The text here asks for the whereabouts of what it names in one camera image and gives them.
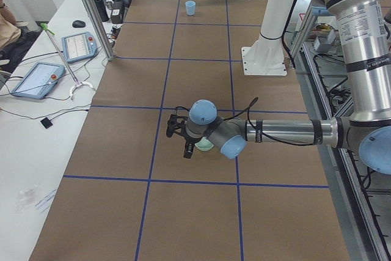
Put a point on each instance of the black computer mouse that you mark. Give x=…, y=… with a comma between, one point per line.
x=78, y=24

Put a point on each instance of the black box with label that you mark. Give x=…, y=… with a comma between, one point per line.
x=119, y=10

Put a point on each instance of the black water bottle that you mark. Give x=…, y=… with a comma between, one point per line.
x=101, y=10

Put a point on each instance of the teach pendant tablet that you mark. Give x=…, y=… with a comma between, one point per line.
x=39, y=80
x=78, y=47

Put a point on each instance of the grey metal box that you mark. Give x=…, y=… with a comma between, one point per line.
x=323, y=43

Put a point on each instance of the near teach pendant tablet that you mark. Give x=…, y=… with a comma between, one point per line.
x=39, y=80

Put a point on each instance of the aluminium frame post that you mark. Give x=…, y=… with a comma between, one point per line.
x=95, y=19

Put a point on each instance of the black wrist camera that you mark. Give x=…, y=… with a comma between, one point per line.
x=176, y=125

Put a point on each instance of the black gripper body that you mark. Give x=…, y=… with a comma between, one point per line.
x=190, y=140

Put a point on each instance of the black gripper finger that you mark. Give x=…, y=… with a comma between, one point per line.
x=188, y=151

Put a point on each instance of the small black square sensor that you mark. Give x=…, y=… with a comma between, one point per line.
x=46, y=122

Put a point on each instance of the blue plastic cup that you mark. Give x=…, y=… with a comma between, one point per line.
x=190, y=7

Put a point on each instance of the clear plastic bag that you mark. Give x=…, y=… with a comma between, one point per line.
x=27, y=197

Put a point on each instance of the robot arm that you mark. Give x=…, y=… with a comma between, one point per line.
x=366, y=131

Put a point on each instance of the green ceramic bowl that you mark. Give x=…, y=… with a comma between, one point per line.
x=204, y=145

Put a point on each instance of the white pedestal column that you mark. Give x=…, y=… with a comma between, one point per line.
x=266, y=57

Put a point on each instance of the far teach pendant tablet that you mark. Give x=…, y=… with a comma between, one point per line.
x=78, y=47

